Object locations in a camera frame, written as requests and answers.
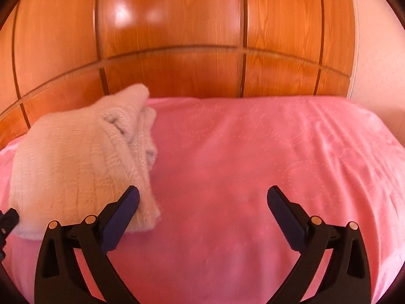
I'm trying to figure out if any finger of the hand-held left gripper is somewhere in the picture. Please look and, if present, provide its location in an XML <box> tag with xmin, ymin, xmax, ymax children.
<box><xmin>0</xmin><ymin>208</ymin><xmax>19</xmax><ymax>261</ymax></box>

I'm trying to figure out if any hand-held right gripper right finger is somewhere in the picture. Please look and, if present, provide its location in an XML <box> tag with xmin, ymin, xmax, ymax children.
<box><xmin>267</xmin><ymin>186</ymin><xmax>372</xmax><ymax>304</ymax></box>

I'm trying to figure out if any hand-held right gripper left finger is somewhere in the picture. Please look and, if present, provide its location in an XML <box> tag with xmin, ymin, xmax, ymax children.
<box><xmin>34</xmin><ymin>185</ymin><xmax>140</xmax><ymax>304</ymax></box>

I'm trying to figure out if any white knit sweater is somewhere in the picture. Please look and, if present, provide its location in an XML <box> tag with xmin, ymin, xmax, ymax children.
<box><xmin>9</xmin><ymin>84</ymin><xmax>162</xmax><ymax>240</ymax></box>

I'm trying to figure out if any pink bed blanket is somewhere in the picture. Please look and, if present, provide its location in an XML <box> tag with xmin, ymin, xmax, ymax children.
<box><xmin>0</xmin><ymin>95</ymin><xmax>405</xmax><ymax>304</ymax></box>

